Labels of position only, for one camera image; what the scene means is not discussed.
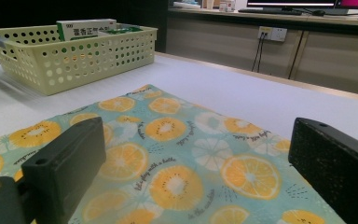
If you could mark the black keyboard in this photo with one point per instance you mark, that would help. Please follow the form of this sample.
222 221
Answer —
270 11

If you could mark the orange slice print tote bag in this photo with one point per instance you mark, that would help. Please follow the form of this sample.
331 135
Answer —
174 149

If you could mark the square green white medicine box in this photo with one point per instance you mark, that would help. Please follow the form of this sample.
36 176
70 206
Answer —
121 30

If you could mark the long white green medicine box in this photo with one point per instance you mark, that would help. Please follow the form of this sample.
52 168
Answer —
84 29

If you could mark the white wall socket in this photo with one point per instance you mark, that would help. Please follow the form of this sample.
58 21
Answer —
273 33

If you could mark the pale yellow perforated plastic basket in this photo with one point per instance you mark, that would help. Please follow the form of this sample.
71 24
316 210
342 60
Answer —
74 71

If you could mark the long beige background desk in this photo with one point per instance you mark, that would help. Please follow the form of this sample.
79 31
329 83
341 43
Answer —
332 59

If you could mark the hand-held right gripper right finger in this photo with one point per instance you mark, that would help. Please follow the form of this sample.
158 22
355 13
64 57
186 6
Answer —
335 168

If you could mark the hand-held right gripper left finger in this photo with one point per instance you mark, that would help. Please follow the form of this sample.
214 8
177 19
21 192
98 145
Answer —
65 168

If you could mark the computer monitor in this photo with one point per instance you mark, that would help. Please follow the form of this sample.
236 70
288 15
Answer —
292 3

